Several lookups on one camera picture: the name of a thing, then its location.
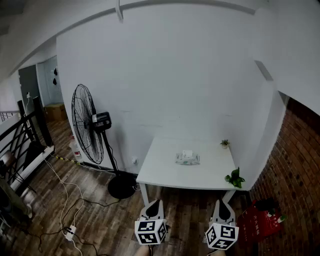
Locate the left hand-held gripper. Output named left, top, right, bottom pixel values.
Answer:
left=134, top=199, right=169, bottom=246

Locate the brown cardboard box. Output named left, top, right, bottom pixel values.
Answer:
left=44, top=103, right=67, bottom=123

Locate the red box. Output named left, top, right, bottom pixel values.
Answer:
left=236, top=198, right=285, bottom=242

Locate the black metal railing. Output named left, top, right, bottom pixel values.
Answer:
left=0, top=96, right=55, bottom=191

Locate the white power strip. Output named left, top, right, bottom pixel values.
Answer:
left=65, top=224, right=78, bottom=241

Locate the black standing fan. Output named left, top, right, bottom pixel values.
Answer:
left=71, top=83, right=138, bottom=200

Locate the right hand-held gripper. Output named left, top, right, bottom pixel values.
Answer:
left=204, top=199, right=240, bottom=251

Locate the person's left forearm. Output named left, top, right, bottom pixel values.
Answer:
left=136, top=244, right=154, bottom=256

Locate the white wet wipe pack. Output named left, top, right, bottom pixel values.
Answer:
left=174, top=149, right=201, bottom=166

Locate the white floor cable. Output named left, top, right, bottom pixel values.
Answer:
left=43, top=153, right=85, bottom=256

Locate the leafy green plant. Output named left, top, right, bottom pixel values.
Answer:
left=224, top=166, right=246, bottom=189

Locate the white table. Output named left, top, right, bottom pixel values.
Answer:
left=136, top=136, right=247, bottom=208

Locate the dark grey door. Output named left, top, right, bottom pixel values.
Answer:
left=18, top=64, right=41, bottom=111

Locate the black floor cable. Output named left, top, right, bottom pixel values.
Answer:
left=24, top=197, right=121, bottom=256

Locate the yellow black striped strip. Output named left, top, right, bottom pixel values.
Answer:
left=54, top=155, right=81, bottom=166

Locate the white charger with cable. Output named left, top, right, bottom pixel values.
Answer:
left=24, top=91, right=34, bottom=118

